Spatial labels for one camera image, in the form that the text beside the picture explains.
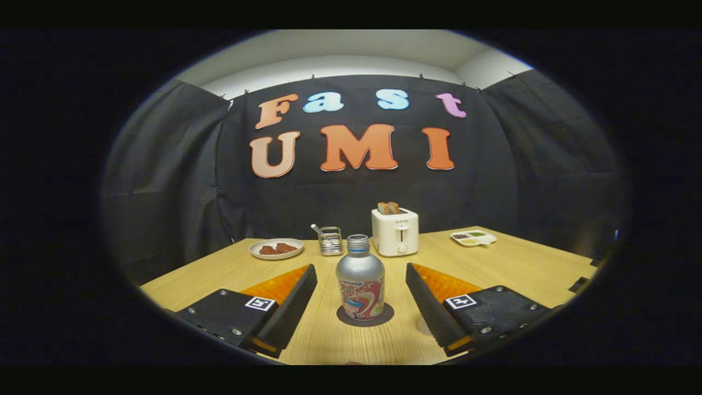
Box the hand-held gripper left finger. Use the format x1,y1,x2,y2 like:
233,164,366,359
175,264,318,359

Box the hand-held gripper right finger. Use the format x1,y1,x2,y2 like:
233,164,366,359
405,263,552,357

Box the dark brown round coaster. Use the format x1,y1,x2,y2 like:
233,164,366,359
336,303,395,328

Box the silver juice bottle colourful label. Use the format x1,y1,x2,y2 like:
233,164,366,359
336,234,386,321

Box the white round plate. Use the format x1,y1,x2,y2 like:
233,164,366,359
249,238,304,260

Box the wooden table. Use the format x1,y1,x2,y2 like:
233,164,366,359
140,226,598,365

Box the white compartment sauce tray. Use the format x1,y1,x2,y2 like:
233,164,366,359
450,230,497,247

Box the white toaster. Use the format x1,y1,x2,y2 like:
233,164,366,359
371,207,420,257

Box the metal wire rack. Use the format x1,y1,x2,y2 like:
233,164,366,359
318,226,344,257

